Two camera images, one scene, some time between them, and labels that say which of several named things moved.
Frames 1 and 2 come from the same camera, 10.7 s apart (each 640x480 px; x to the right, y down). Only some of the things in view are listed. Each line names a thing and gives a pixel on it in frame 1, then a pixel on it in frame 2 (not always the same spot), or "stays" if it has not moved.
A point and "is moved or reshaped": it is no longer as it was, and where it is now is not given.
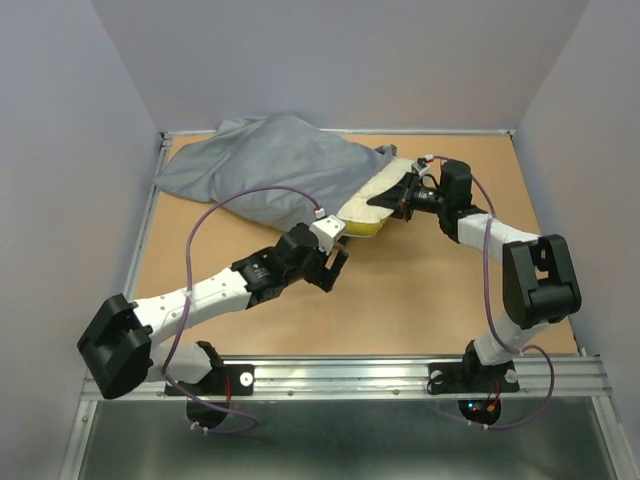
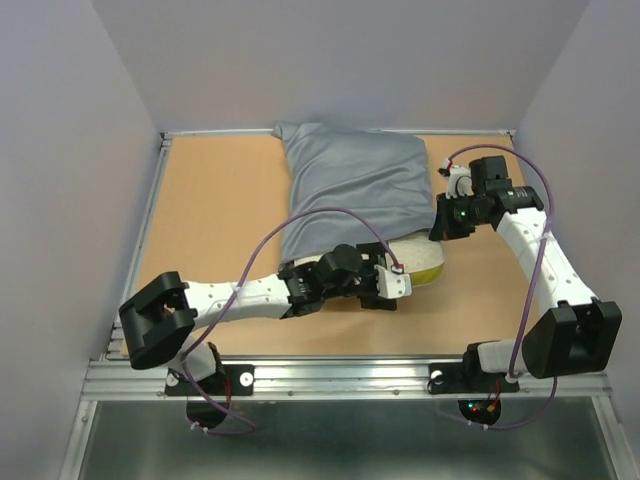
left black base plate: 225,379 stays
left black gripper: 322,276 → 369,298
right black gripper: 396,196 → 443,226
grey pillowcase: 277,170 is moved or reshaped
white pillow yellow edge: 363,219 → 422,257
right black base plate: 472,378 stays
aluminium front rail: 389,378 stays
